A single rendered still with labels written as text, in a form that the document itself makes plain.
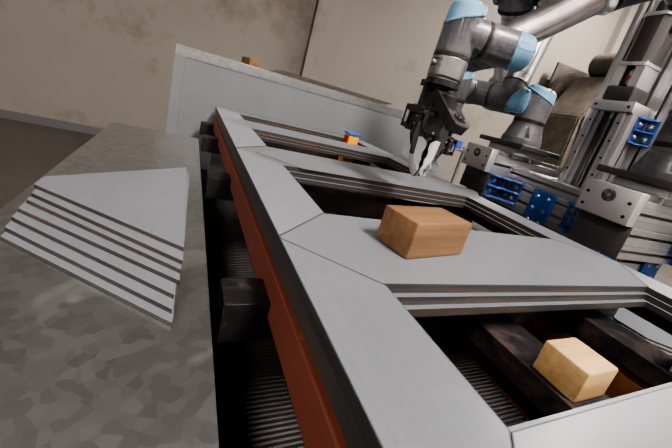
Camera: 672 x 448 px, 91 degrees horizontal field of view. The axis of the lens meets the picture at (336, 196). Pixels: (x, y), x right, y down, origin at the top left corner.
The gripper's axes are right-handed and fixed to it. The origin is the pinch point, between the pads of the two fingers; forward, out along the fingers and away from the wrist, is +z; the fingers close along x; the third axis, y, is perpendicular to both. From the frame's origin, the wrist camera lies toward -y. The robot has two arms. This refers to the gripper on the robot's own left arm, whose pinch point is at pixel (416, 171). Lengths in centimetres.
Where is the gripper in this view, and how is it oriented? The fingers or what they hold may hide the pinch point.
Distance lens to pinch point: 76.8
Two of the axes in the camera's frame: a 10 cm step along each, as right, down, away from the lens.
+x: -8.9, -1.4, -4.3
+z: -2.7, 9.2, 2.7
